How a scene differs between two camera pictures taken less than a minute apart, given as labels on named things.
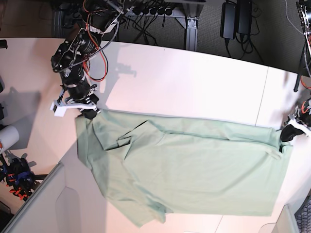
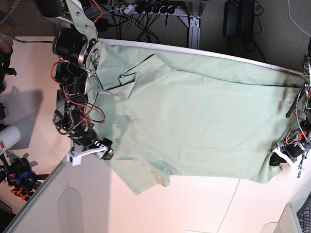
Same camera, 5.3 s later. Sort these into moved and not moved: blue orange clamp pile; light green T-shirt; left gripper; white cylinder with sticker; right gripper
Moved: light green T-shirt; left gripper; right gripper
Not moved: white cylinder with sticker; blue orange clamp pile
